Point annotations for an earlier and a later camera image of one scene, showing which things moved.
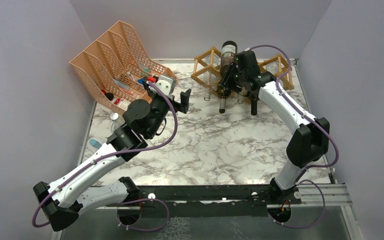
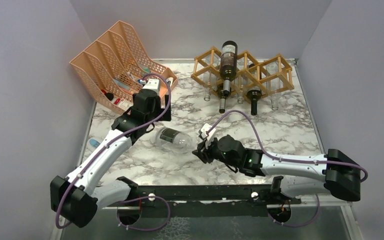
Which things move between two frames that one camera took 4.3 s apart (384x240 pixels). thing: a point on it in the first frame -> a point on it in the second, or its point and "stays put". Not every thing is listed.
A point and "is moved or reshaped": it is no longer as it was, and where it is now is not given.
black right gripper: (226, 80) -> (204, 152)
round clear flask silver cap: (116, 122) is moved or reshaped
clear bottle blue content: (94, 143) stays put
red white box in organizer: (123, 103) stays put
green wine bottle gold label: (229, 51) stays put
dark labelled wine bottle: (222, 102) stays put
